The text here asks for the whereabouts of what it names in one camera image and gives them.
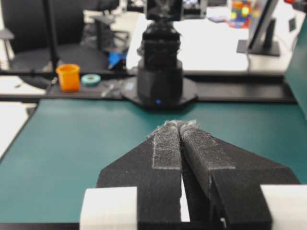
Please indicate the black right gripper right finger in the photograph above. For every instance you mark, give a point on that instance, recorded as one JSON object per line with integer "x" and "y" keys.
{"x": 229, "y": 179}

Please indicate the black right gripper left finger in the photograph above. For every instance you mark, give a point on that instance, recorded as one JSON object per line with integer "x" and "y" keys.
{"x": 154, "y": 167}

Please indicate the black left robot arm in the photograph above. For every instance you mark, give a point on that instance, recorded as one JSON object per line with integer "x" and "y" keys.
{"x": 160, "y": 82}

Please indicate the teal tape roll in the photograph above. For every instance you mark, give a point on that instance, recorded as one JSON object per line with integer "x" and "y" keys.
{"x": 90, "y": 80}

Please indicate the blue object behind table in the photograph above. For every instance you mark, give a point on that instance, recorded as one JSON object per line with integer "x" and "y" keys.
{"x": 117, "y": 61}

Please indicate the orange plastic cup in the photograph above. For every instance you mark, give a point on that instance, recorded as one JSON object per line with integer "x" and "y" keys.
{"x": 69, "y": 77}

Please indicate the black monitor stand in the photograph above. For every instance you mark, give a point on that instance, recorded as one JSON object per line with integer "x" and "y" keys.
{"x": 261, "y": 31}

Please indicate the colourful toy box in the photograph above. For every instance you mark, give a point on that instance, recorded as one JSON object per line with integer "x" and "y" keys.
{"x": 240, "y": 14}

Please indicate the black vertical pole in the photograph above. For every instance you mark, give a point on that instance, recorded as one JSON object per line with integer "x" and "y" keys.
{"x": 51, "y": 33}

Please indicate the black office chair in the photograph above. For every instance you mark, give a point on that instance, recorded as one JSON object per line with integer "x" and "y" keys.
{"x": 25, "y": 20}

